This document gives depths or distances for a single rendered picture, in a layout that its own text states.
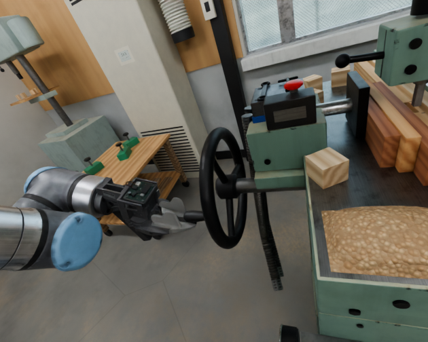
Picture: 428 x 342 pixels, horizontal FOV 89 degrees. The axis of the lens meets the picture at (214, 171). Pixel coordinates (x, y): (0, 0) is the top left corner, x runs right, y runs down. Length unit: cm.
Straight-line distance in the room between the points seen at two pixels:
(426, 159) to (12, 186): 309
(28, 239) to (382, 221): 43
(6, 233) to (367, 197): 47
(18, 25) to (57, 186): 177
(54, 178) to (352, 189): 57
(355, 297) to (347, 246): 6
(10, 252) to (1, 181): 267
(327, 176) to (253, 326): 97
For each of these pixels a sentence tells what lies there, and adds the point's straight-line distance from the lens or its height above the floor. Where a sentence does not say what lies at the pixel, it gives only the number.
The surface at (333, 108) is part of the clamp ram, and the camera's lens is 46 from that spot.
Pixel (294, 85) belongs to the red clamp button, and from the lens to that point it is 40.
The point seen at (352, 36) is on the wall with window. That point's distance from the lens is 168.
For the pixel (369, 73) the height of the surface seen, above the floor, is 94.
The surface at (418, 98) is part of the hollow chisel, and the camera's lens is 46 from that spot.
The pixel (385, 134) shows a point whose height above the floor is 95.
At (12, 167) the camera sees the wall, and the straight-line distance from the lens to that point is 309.
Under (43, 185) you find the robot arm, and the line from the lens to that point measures 58.
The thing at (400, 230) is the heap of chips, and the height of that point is 93.
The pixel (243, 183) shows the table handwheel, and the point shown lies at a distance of 51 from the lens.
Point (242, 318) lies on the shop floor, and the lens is 125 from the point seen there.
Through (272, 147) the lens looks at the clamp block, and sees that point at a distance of 42.
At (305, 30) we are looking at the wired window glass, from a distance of 179.
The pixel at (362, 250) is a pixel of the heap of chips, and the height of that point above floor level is 92.
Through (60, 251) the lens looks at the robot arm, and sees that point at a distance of 41.
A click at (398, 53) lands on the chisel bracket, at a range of 39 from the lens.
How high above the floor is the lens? 115
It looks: 33 degrees down
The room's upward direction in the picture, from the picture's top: 21 degrees counter-clockwise
